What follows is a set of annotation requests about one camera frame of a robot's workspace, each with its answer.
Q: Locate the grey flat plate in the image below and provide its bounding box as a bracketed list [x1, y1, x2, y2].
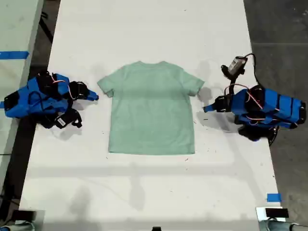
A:
[18, 209, 46, 231]

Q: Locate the long blue tape strip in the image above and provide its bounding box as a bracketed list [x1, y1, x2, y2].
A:
[0, 51, 30, 60]

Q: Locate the pale green T-shirt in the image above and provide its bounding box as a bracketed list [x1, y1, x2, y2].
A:
[97, 61, 205, 155]

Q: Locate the black base cable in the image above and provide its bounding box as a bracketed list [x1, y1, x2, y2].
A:
[268, 125, 281, 147]

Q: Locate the black camera cable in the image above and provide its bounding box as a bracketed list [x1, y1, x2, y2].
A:
[242, 53, 264, 89]
[28, 92, 73, 126]

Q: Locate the black camera box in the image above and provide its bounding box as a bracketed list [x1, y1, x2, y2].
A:
[220, 55, 248, 78]
[53, 109, 84, 130]

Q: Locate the pale grey side table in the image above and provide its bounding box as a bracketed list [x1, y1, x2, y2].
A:
[0, 0, 45, 193]

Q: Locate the blue tape square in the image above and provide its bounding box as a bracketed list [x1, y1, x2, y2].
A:
[267, 193, 282, 203]

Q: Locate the grey metal tube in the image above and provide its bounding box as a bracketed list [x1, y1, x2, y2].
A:
[0, 220, 34, 231]
[258, 219, 308, 231]

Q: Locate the black stand leg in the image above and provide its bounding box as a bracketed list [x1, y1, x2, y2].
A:
[39, 4, 54, 44]

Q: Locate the small black box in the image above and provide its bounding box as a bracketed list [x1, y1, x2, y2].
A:
[265, 208, 289, 218]
[11, 209, 36, 221]

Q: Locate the black camera stalk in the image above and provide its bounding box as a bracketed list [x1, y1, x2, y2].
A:
[66, 97, 77, 113]
[228, 73, 238, 94]

